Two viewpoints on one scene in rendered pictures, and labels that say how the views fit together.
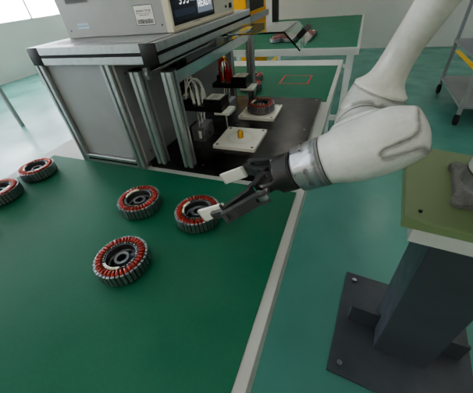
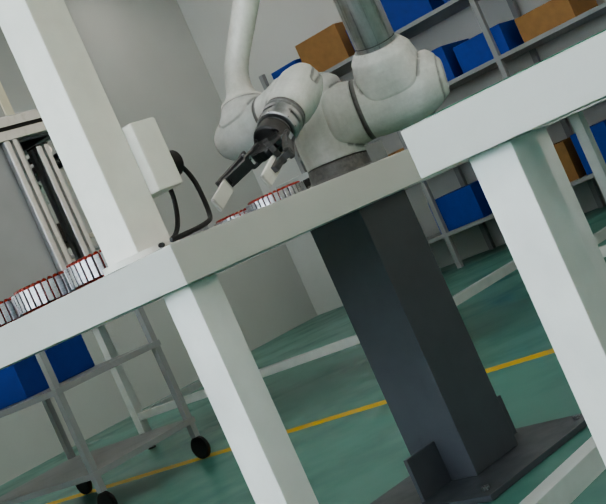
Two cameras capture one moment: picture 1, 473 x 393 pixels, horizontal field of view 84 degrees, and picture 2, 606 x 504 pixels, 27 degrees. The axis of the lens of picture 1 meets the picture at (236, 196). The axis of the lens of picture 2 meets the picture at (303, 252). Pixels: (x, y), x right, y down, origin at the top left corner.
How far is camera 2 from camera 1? 246 cm
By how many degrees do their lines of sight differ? 78
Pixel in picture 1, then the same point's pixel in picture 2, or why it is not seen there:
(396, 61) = (244, 75)
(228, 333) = not seen: hidden behind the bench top
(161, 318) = not seen: hidden behind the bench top
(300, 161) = (281, 106)
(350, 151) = (300, 83)
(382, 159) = (314, 82)
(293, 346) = not seen: outside the picture
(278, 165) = (270, 121)
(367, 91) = (247, 93)
